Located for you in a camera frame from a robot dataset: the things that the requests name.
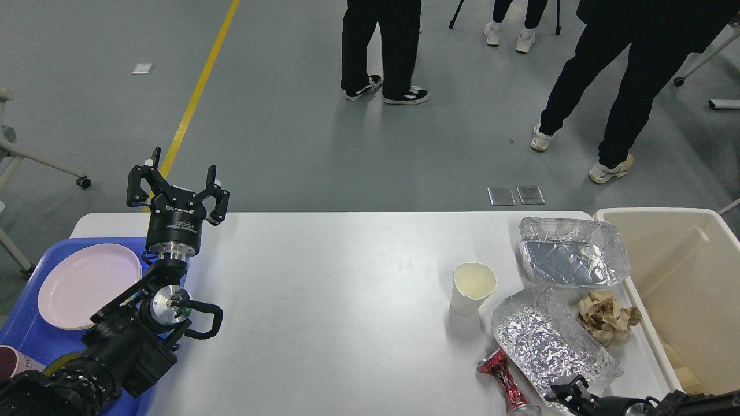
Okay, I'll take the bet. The person with white sneakers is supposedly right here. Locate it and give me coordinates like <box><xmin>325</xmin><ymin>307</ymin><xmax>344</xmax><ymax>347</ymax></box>
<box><xmin>483</xmin><ymin>1</ymin><xmax>549</xmax><ymax>54</ymax></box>

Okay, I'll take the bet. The person in black pants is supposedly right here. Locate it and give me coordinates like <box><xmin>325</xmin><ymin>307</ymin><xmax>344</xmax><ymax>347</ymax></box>
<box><xmin>530</xmin><ymin>0</ymin><xmax>740</xmax><ymax>185</ymax></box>

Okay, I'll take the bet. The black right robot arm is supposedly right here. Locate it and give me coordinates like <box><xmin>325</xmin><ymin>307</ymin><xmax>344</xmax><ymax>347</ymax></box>
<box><xmin>545</xmin><ymin>374</ymin><xmax>739</xmax><ymax>415</ymax></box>

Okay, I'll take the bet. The dark blue mug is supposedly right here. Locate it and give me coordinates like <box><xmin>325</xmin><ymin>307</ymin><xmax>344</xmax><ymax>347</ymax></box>
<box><xmin>44</xmin><ymin>352</ymin><xmax>81</xmax><ymax>377</ymax></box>

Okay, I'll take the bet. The pink mug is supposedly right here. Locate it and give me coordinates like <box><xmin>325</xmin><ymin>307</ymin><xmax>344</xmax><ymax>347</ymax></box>
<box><xmin>1</xmin><ymin>345</ymin><xmax>47</xmax><ymax>381</ymax></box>

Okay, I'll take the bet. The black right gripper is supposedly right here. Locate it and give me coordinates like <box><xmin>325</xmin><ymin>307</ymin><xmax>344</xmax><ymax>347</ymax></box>
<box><xmin>544</xmin><ymin>374</ymin><xmax>651</xmax><ymax>415</ymax></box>

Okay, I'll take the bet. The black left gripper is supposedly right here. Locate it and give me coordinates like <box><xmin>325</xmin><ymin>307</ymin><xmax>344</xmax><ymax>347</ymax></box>
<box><xmin>126</xmin><ymin>147</ymin><xmax>231</xmax><ymax>261</ymax></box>

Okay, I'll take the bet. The blue plastic tray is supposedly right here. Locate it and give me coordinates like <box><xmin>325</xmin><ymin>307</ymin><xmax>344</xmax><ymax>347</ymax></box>
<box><xmin>0</xmin><ymin>237</ymin><xmax>191</xmax><ymax>416</ymax></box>

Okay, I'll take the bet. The left metal floor plate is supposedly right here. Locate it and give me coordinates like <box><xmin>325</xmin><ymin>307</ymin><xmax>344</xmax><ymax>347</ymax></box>
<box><xmin>488</xmin><ymin>187</ymin><xmax>516</xmax><ymax>206</ymax></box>

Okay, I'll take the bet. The pink plate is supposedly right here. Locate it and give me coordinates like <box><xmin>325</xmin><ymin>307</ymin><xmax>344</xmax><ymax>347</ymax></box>
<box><xmin>37</xmin><ymin>243</ymin><xmax>141</xmax><ymax>330</ymax></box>

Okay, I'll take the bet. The white bar on floor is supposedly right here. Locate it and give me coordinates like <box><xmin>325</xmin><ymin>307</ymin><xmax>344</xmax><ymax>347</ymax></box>
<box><xmin>708</xmin><ymin>98</ymin><xmax>740</xmax><ymax>111</ymax></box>

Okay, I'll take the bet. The beige plastic bin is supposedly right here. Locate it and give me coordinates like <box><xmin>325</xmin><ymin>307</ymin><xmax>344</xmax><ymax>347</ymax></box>
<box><xmin>594</xmin><ymin>207</ymin><xmax>739</xmax><ymax>395</ymax></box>

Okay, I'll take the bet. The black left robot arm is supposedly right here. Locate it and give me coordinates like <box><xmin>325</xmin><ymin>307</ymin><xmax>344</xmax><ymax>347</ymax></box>
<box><xmin>2</xmin><ymin>148</ymin><xmax>230</xmax><ymax>415</ymax></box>

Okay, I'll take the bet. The foil tray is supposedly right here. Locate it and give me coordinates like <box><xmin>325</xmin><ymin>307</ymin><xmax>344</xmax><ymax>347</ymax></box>
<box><xmin>520</xmin><ymin>217</ymin><xmax>632</xmax><ymax>289</ymax></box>
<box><xmin>491</xmin><ymin>288</ymin><xmax>624</xmax><ymax>397</ymax></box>

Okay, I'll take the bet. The right metal floor plate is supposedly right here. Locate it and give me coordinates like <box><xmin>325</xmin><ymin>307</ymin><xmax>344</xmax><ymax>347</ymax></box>
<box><xmin>516</xmin><ymin>186</ymin><xmax>546</xmax><ymax>205</ymax></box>

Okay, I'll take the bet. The metal floor plate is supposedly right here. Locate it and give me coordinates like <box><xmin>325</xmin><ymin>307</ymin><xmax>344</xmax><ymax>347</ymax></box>
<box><xmin>516</xmin><ymin>186</ymin><xmax>546</xmax><ymax>205</ymax></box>
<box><xmin>488</xmin><ymin>187</ymin><xmax>516</xmax><ymax>206</ymax></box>

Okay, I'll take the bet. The white paper cup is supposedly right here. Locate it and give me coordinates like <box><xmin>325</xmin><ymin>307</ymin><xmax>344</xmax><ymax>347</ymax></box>
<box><xmin>450</xmin><ymin>262</ymin><xmax>498</xmax><ymax>318</ymax></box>

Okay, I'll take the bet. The white paper on floor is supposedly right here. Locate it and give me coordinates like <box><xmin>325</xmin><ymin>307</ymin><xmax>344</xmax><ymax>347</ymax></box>
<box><xmin>131</xmin><ymin>62</ymin><xmax>155</xmax><ymax>75</ymax></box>

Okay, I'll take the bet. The white chair base left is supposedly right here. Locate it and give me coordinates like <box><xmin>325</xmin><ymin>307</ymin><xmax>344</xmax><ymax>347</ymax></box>
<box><xmin>1</xmin><ymin>88</ymin><xmax>92</xmax><ymax>277</ymax></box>

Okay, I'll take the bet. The crushed red can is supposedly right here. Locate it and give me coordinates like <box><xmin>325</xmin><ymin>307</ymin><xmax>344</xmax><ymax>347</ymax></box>
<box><xmin>476</xmin><ymin>348</ymin><xmax>542</xmax><ymax>415</ymax></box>

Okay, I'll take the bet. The white chair leg right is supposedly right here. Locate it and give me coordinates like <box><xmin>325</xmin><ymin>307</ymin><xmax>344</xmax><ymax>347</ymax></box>
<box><xmin>673</xmin><ymin>20</ymin><xmax>739</xmax><ymax>87</ymax></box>

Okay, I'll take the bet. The far foil tray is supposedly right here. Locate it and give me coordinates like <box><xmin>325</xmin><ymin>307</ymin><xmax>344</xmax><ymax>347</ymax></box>
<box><xmin>520</xmin><ymin>217</ymin><xmax>632</xmax><ymax>289</ymax></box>

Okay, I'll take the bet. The near foil tray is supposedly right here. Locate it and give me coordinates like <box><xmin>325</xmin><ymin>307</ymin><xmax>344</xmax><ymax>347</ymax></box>
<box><xmin>491</xmin><ymin>288</ymin><xmax>624</xmax><ymax>397</ymax></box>

